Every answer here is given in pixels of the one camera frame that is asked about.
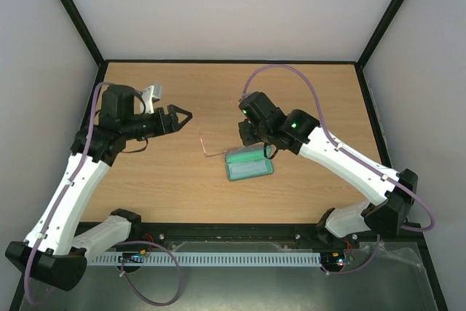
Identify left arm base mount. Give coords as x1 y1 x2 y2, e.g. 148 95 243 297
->
114 223 167 251

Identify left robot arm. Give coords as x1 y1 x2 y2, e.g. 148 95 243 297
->
5 83 193 291

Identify light blue cleaning cloth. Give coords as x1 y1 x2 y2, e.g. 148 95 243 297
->
229 161 269 178

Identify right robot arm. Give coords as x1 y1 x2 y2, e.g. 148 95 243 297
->
238 92 418 247

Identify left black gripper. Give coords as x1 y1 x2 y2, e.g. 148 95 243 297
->
122 104 193 141

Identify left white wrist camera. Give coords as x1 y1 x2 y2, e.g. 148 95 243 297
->
140 84 163 114

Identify pink sunglasses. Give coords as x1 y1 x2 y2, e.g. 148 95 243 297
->
197 98 241 158

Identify grey glasses case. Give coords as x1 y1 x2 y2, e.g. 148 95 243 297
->
225 145 274 181

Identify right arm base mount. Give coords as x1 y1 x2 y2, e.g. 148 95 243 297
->
293 224 360 251

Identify white slotted cable duct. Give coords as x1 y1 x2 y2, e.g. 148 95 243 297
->
90 252 321 267

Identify black aluminium frame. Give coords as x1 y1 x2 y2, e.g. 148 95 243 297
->
8 0 449 311

